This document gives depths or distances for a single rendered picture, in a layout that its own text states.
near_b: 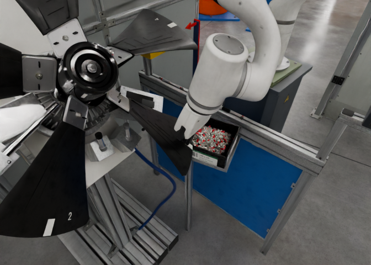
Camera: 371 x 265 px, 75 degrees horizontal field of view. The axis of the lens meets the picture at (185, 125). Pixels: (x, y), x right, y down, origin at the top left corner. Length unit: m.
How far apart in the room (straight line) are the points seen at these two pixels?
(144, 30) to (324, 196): 1.63
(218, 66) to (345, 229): 1.60
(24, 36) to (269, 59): 0.69
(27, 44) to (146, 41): 0.36
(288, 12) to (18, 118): 0.95
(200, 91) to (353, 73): 1.93
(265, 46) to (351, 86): 1.92
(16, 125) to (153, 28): 0.45
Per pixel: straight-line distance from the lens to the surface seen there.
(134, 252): 1.52
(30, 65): 0.60
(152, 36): 0.74
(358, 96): 2.42
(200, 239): 1.60
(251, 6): 0.49
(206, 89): 0.49
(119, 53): 0.68
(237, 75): 0.48
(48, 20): 0.68
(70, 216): 0.62
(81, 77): 0.56
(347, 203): 2.02
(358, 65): 2.31
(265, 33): 0.50
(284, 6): 1.06
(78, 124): 0.61
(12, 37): 0.88
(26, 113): 0.70
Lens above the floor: 1.49
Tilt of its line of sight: 43 degrees down
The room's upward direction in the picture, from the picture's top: straight up
